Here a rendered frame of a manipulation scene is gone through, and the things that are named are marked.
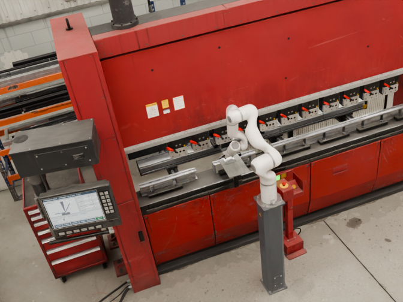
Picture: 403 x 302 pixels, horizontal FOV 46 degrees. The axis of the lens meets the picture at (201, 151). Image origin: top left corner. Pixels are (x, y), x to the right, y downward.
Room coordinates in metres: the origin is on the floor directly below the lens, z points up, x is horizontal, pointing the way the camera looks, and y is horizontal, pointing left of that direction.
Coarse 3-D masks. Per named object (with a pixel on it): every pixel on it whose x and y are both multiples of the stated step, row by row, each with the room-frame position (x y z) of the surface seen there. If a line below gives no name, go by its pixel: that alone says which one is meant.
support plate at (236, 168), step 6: (234, 156) 3.25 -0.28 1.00; (222, 162) 3.20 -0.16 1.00; (234, 162) 3.17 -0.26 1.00; (240, 162) 3.16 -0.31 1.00; (228, 168) 3.10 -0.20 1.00; (234, 168) 3.09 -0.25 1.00; (240, 168) 3.08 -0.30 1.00; (246, 168) 3.07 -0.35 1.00; (228, 174) 3.02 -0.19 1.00; (234, 174) 3.01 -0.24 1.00; (240, 174) 3.01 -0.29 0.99
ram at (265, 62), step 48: (336, 0) 3.51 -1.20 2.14; (384, 0) 3.57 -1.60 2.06; (144, 48) 3.15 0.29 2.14; (192, 48) 3.20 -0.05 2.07; (240, 48) 3.28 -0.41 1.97; (288, 48) 3.37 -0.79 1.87; (336, 48) 3.47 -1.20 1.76; (384, 48) 3.58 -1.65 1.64; (144, 96) 3.10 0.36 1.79; (192, 96) 3.18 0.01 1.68; (240, 96) 3.27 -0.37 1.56; (288, 96) 3.37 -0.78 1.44
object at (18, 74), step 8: (40, 56) 4.98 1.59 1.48; (48, 56) 5.00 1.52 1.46; (56, 56) 4.92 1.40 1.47; (16, 64) 4.91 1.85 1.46; (24, 64) 4.94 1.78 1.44; (32, 64) 4.81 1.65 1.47; (40, 64) 4.79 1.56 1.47; (48, 64) 4.81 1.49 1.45; (56, 64) 4.77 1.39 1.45; (0, 72) 4.75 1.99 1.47; (8, 72) 4.72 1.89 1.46; (16, 72) 4.72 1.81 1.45; (24, 72) 4.70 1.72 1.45; (32, 72) 4.62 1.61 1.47; (40, 72) 4.62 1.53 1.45; (48, 72) 4.64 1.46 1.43; (56, 72) 4.66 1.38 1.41; (0, 80) 4.53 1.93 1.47; (8, 80) 4.53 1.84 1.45; (16, 80) 4.55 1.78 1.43; (24, 80) 4.57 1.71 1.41
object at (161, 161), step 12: (348, 108) 3.81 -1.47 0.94; (360, 108) 3.84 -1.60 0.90; (276, 120) 3.74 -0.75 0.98; (300, 120) 3.70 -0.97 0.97; (312, 120) 3.72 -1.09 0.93; (324, 120) 3.76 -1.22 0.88; (264, 132) 3.61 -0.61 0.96; (276, 132) 3.64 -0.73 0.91; (156, 156) 3.46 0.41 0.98; (168, 156) 3.43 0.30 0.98; (180, 156) 3.42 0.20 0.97; (192, 156) 3.44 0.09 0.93; (204, 156) 3.47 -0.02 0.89; (144, 168) 3.34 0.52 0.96; (156, 168) 3.36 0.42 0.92
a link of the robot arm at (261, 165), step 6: (258, 156) 2.65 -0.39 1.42; (264, 156) 2.63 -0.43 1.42; (252, 162) 2.61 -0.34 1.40; (258, 162) 2.59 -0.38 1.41; (264, 162) 2.59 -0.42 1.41; (270, 162) 2.60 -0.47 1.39; (252, 168) 2.59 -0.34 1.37; (258, 168) 2.57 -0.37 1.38; (264, 168) 2.57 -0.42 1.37; (270, 168) 2.59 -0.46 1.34; (258, 174) 2.57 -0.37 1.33; (264, 174) 2.57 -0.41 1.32; (270, 174) 2.62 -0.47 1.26; (264, 180) 2.60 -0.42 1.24; (270, 180) 2.59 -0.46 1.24
